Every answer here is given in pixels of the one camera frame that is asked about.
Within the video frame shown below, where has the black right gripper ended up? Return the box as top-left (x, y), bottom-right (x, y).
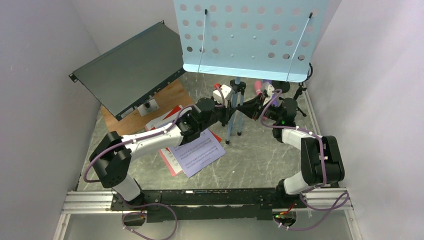
top-left (236, 93), bottom-right (282, 123)

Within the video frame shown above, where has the pink microphone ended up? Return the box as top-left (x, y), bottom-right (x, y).
top-left (254, 80), bottom-right (264, 95)

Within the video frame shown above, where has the red sheet music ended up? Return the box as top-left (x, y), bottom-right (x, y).
top-left (153, 105), bottom-right (222, 152)

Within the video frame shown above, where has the black round-base mic stand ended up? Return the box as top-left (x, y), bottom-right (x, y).
top-left (272, 80), bottom-right (291, 93)

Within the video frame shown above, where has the lavender sheet music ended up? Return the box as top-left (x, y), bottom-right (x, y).
top-left (169, 129), bottom-right (226, 178)

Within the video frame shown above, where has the black tripod mic stand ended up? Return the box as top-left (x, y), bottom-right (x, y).
top-left (293, 62), bottom-right (314, 117)

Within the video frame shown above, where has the white sheet music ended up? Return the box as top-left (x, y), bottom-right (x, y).
top-left (145, 105), bottom-right (183, 177)

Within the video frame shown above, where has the pink sheet music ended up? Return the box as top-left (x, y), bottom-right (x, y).
top-left (158, 148), bottom-right (183, 177)

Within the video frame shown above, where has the light blue music stand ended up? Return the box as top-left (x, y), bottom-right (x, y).
top-left (172, 0), bottom-right (330, 145)

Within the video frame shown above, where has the purple microphone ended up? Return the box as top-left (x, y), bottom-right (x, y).
top-left (262, 79), bottom-right (272, 88)

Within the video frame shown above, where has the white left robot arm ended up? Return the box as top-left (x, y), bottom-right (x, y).
top-left (87, 98), bottom-right (236, 210)

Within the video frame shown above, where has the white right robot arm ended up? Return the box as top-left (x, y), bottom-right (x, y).
top-left (236, 94), bottom-right (345, 208)

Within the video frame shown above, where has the brown wooden board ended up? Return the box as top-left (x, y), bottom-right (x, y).
top-left (100, 79), bottom-right (193, 135)

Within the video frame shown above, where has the dark grey rack unit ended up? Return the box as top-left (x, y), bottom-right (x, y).
top-left (69, 21), bottom-right (185, 121)

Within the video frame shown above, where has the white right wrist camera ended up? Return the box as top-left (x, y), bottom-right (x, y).
top-left (262, 85), bottom-right (275, 101)

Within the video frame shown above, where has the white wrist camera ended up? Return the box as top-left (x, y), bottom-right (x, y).
top-left (212, 83), bottom-right (234, 108)
top-left (262, 85), bottom-right (275, 101)

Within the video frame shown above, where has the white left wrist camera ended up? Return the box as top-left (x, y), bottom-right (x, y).
top-left (212, 83), bottom-right (234, 108)

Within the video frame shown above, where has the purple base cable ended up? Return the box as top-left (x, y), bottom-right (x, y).
top-left (121, 202), bottom-right (180, 240)

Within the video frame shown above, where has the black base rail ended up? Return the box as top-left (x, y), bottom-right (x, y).
top-left (110, 187), bottom-right (304, 223)

